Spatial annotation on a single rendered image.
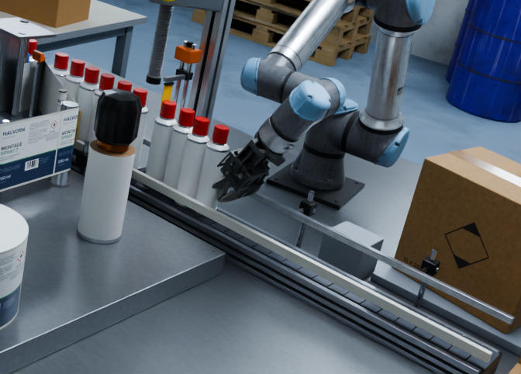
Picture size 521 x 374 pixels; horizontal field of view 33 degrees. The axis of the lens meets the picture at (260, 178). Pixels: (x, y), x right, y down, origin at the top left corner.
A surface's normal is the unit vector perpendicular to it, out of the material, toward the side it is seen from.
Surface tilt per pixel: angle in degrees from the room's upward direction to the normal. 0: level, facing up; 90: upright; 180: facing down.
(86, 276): 0
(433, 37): 90
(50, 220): 0
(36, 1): 90
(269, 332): 0
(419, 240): 90
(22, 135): 90
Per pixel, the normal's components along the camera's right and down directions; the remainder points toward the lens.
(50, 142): 0.84, 0.36
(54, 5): -0.33, 0.29
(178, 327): 0.21, -0.90
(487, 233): -0.69, 0.13
